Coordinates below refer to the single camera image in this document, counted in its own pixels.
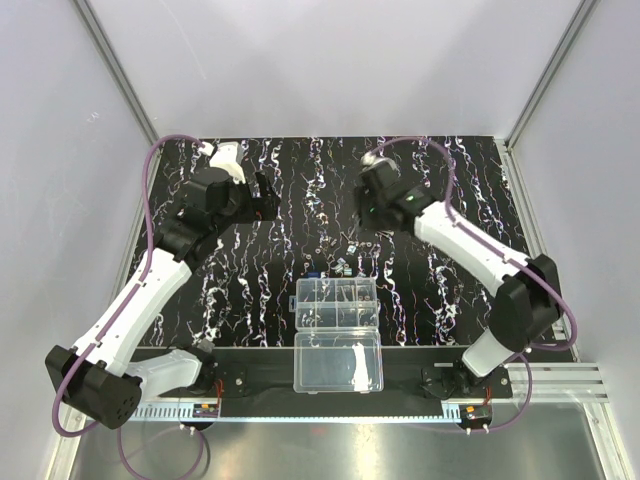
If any clear plastic organizer box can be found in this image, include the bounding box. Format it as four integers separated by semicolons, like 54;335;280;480
293;277;384;394

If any right aluminium frame post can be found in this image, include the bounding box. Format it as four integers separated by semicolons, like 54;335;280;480
504;0;601;149

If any left aluminium frame post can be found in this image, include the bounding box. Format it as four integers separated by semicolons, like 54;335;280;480
70;0;159;144

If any aluminium frame post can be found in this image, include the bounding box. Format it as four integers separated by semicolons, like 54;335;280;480
70;0;159;144
504;0;601;149

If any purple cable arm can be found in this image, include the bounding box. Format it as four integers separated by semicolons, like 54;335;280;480
51;133;211;476
360;135;576;434

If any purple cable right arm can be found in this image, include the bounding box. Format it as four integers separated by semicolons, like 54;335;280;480
360;135;576;434

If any white slotted cable duct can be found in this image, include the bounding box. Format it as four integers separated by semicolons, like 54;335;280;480
130;401;461;423

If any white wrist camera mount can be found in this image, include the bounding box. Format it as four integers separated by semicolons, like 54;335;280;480
209;142;246;184

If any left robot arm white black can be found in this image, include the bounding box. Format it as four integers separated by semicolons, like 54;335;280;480
45;165;280;437

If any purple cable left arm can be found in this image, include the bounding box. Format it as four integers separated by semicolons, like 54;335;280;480
51;133;211;476

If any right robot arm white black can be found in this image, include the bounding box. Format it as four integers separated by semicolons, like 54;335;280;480
354;155;562;379

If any aluminium rail right side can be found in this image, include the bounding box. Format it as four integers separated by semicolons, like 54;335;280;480
490;362;608;404

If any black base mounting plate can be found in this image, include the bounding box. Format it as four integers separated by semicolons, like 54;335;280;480
129;344;514;419

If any black marbled table mat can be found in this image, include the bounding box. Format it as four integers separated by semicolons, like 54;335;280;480
141;136;536;349

